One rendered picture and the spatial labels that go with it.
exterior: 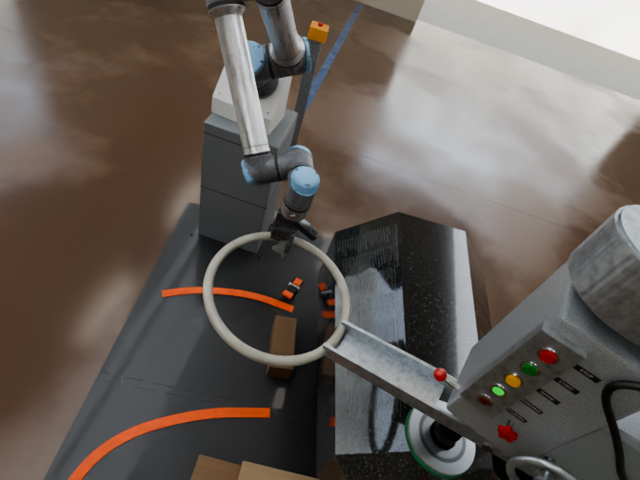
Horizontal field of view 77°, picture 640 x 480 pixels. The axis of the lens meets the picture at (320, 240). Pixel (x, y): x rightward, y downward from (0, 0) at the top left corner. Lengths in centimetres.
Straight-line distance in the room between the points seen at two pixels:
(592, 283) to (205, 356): 184
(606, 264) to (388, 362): 72
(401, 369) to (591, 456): 51
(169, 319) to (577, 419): 191
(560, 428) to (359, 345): 59
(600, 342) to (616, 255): 15
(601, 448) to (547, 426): 9
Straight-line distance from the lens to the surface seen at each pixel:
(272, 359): 120
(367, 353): 130
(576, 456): 106
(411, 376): 128
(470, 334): 167
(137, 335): 231
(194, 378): 219
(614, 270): 75
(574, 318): 81
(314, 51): 302
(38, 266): 268
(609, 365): 84
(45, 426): 222
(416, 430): 135
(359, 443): 143
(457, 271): 184
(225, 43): 139
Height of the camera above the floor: 203
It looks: 45 degrees down
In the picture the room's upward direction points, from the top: 21 degrees clockwise
